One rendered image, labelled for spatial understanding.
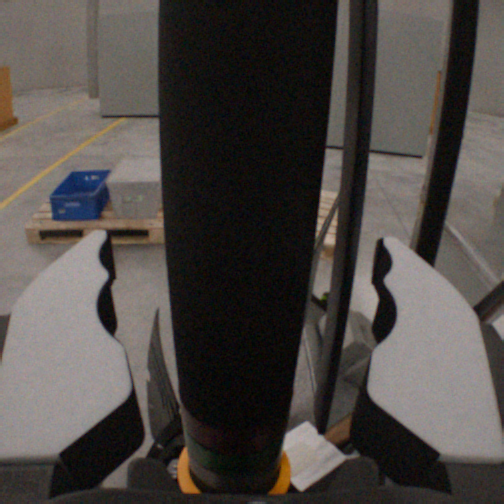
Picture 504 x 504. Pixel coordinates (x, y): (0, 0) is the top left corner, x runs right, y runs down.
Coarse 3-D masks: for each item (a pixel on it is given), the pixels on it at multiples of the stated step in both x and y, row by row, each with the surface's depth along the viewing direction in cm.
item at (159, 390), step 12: (156, 312) 62; (156, 324) 59; (156, 336) 57; (156, 348) 56; (156, 360) 55; (156, 372) 55; (156, 384) 54; (168, 384) 47; (156, 396) 56; (168, 396) 47; (156, 408) 58; (168, 408) 49; (156, 420) 60; (168, 420) 51; (156, 432) 61
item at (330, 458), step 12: (300, 432) 19; (312, 432) 19; (288, 444) 18; (312, 444) 18; (324, 444) 18; (324, 456) 17; (336, 456) 17; (312, 468) 17; (324, 468) 17; (336, 468) 17; (300, 480) 16; (312, 480) 16; (324, 480) 17; (288, 492) 17; (300, 492) 16
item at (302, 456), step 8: (296, 448) 18; (304, 448) 18; (312, 448) 18; (288, 456) 17; (296, 456) 17; (304, 456) 17; (312, 456) 17; (296, 464) 17; (304, 464) 17; (312, 464) 17; (296, 472) 17
